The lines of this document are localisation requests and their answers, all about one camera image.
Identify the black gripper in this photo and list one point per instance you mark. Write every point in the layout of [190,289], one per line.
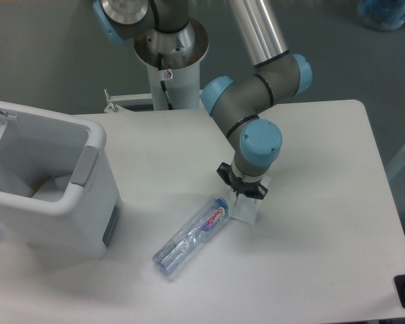
[253,190]

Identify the white plastic packaging bag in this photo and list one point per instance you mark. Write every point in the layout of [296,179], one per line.
[242,208]

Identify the clear plastic water bottle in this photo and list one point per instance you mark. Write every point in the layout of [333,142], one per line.
[208,221]

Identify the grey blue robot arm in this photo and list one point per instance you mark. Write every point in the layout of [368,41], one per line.
[234,107]

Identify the white trash can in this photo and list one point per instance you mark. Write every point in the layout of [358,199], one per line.
[57,189]

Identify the blue plastic bag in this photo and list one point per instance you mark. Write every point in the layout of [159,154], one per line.
[383,16]

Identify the white metal base frame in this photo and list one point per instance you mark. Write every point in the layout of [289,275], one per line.
[138,100]

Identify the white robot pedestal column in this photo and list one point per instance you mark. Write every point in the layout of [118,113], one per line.
[173,60]

